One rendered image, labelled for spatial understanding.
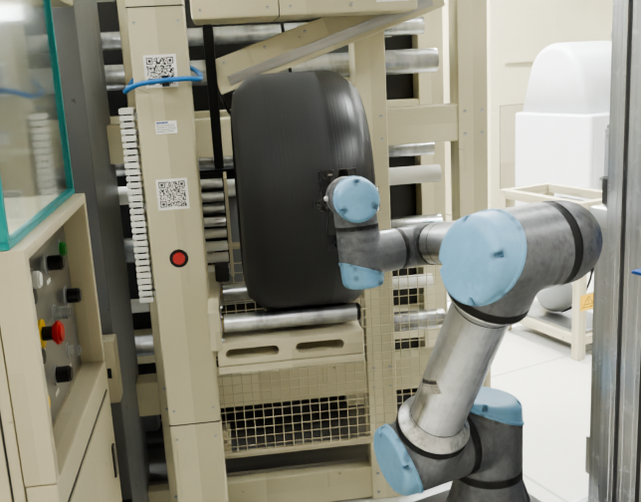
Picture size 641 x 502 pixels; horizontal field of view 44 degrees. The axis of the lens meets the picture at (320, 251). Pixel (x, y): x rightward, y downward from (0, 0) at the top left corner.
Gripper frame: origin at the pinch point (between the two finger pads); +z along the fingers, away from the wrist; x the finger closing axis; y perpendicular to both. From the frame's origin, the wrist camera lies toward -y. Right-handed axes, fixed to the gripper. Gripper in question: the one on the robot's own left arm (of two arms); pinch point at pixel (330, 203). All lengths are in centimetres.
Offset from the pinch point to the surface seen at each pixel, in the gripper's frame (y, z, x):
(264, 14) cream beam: 49, 50, 8
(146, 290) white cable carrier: -20, 37, 43
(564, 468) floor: -110, 106, -95
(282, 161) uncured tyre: 9.4, 9.1, 9.0
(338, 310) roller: -27.8, 25.6, -3.6
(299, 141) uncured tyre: 13.5, 10.5, 4.8
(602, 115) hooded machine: 27, 343, -232
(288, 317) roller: -28.3, 25.4, 9.1
